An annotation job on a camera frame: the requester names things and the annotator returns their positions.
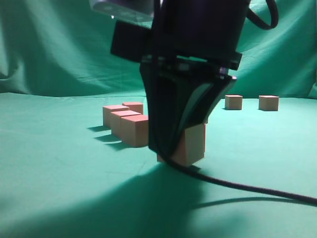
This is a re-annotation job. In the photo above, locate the pink cube moved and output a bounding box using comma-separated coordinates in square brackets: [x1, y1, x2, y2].
[122, 102, 144, 114]
[120, 115, 149, 147]
[170, 123, 207, 167]
[103, 105, 129, 127]
[110, 110, 141, 137]

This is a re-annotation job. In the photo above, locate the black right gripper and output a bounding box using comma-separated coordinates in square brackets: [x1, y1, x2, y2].
[110, 0, 242, 150]

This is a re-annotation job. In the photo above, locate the pink cube far left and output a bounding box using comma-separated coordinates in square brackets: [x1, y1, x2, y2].
[225, 95, 243, 110]

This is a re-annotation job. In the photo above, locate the black cable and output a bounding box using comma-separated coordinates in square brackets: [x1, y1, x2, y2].
[148, 0, 317, 205]

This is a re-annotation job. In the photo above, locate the pink cube far right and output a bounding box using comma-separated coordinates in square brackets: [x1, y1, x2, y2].
[259, 95, 279, 111]

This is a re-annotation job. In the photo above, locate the green cloth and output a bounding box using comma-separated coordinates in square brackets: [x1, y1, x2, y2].
[0, 0, 317, 238]

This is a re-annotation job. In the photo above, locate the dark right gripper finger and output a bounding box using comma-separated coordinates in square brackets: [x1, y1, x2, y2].
[140, 63, 198, 158]

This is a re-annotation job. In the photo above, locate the pink cube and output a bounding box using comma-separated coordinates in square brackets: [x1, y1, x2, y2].
[225, 95, 243, 110]
[259, 95, 279, 111]

